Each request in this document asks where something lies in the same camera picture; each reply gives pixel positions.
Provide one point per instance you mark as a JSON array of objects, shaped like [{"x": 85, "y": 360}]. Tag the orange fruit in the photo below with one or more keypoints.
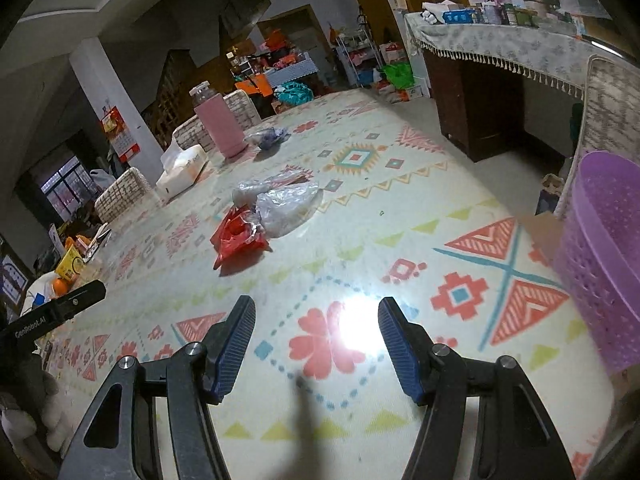
[{"x": 60, "y": 285}]

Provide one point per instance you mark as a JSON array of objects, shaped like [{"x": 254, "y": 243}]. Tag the red plastic bag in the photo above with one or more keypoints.
[{"x": 235, "y": 240}]

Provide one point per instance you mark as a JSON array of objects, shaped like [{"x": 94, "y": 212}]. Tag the dark window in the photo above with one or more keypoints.
[{"x": 62, "y": 190}]

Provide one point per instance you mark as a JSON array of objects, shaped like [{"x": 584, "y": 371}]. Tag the woven chair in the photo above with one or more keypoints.
[
  {"x": 245, "y": 107},
  {"x": 607, "y": 105},
  {"x": 122, "y": 192}
]

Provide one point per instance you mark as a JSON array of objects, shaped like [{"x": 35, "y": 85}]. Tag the crumpled blue wrapper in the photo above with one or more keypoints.
[{"x": 267, "y": 139}]

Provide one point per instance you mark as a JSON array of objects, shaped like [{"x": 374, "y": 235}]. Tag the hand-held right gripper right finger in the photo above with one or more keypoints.
[{"x": 400, "y": 355}]

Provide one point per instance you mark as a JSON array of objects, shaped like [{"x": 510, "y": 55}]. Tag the dark wooden sideboard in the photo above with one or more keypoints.
[{"x": 475, "y": 110}]

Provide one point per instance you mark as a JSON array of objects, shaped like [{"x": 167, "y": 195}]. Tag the yellow box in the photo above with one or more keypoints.
[{"x": 70, "y": 262}]

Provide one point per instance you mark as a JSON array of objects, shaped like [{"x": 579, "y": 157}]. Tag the white plastic bag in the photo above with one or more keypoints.
[{"x": 102, "y": 179}]

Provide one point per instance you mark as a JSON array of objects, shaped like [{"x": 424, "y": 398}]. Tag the blue checkered table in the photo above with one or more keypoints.
[{"x": 292, "y": 72}]

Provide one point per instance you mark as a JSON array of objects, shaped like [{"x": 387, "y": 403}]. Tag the white tissue pack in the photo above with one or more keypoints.
[{"x": 182, "y": 170}]

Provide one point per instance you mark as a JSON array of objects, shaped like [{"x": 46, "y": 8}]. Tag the pink bottle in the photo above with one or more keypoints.
[{"x": 220, "y": 125}]

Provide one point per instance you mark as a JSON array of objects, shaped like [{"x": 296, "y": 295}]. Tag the green bag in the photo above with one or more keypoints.
[{"x": 397, "y": 76}]

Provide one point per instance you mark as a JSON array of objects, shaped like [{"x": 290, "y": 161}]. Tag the clear plastic bag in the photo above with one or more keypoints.
[{"x": 287, "y": 207}]

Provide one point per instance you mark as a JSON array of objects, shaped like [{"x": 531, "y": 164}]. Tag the teal bag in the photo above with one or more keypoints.
[{"x": 295, "y": 94}]

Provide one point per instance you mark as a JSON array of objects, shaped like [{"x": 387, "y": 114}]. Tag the red wall calendar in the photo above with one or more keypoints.
[{"x": 120, "y": 135}]

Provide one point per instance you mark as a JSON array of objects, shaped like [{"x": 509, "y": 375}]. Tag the purple plastic basket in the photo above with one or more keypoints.
[{"x": 600, "y": 260}]

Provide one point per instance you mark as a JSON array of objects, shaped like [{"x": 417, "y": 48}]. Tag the clear plastic wrapper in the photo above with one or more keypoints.
[{"x": 260, "y": 187}]

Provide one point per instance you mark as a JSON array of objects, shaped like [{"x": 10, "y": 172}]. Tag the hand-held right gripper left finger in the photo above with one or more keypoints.
[{"x": 232, "y": 355}]

